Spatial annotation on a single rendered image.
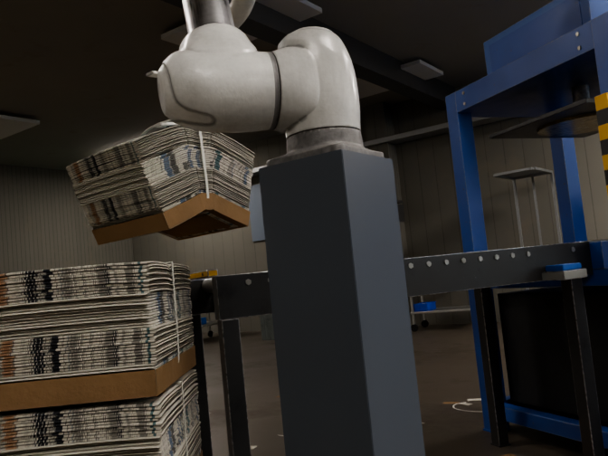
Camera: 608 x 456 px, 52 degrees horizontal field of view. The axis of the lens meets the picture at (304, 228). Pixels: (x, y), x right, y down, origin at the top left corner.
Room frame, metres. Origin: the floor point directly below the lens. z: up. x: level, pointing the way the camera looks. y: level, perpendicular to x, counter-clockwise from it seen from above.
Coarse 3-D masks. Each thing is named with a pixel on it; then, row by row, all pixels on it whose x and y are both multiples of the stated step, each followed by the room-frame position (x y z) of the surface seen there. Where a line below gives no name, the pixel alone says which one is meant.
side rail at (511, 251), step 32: (448, 256) 1.97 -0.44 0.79; (480, 256) 2.01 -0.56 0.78; (512, 256) 2.06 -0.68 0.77; (544, 256) 2.11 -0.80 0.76; (576, 256) 2.16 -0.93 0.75; (224, 288) 1.70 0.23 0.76; (256, 288) 1.73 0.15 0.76; (416, 288) 1.92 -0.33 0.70; (448, 288) 1.96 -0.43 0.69; (480, 288) 2.01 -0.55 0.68
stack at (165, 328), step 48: (0, 288) 1.03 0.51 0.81; (48, 288) 1.02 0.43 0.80; (96, 288) 1.03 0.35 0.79; (144, 288) 1.03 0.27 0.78; (0, 336) 1.03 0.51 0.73; (48, 336) 1.03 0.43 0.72; (96, 336) 1.02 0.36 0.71; (144, 336) 1.02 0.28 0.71; (192, 336) 1.37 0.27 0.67; (0, 384) 1.02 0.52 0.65; (192, 384) 1.33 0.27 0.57; (0, 432) 1.03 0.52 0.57; (48, 432) 1.02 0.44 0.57; (96, 432) 1.03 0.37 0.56; (144, 432) 1.03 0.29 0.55; (192, 432) 1.29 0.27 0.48
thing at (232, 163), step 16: (224, 144) 1.67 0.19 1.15; (240, 144) 1.72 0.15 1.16; (224, 160) 1.66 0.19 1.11; (240, 160) 1.72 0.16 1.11; (224, 176) 1.64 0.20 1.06; (240, 176) 1.70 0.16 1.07; (224, 192) 1.64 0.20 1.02; (240, 192) 1.69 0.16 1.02; (192, 224) 1.70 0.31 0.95; (208, 224) 1.70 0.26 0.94; (224, 224) 1.69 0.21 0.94; (240, 224) 1.69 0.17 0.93
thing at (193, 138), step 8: (184, 128) 1.55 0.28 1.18; (192, 136) 1.58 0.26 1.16; (208, 136) 1.62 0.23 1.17; (192, 144) 1.58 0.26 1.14; (208, 144) 1.62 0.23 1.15; (192, 152) 1.57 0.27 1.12; (200, 152) 1.59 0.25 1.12; (208, 152) 1.62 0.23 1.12; (200, 160) 1.59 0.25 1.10; (208, 160) 1.61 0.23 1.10; (200, 168) 1.58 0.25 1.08; (208, 168) 1.60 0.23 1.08; (200, 176) 1.58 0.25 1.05; (208, 176) 1.60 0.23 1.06; (200, 184) 1.57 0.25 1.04; (208, 184) 1.60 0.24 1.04
